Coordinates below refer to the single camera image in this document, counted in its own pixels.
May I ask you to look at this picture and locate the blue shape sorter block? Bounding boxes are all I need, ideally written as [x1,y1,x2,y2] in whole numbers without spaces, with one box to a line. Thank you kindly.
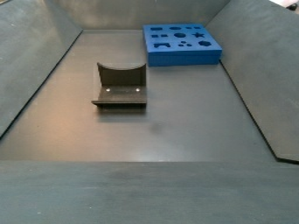
[143,24,222,67]

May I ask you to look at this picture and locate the black curved holder stand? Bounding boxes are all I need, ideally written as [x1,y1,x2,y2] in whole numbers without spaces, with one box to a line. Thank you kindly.
[93,63,147,107]

